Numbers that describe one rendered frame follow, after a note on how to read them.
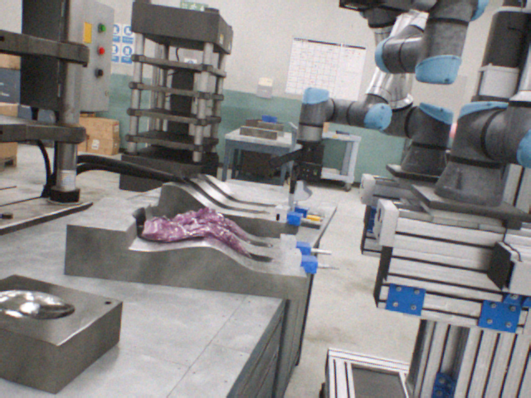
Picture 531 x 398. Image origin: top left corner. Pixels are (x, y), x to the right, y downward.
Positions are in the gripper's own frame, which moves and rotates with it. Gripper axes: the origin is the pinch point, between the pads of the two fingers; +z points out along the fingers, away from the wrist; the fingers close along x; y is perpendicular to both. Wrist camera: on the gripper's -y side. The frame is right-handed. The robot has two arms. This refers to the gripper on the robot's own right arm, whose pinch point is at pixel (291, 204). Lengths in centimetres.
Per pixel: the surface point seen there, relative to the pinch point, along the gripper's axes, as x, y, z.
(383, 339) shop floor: 115, 44, 90
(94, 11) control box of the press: 18, -85, -52
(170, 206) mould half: -17.7, -31.8, 3.6
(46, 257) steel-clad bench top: -54, -43, 11
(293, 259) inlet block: -40.7, 9.3, 3.7
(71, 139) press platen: -10, -71, -9
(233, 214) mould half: -17.5, -12.8, 2.3
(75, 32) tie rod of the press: -8, -73, -41
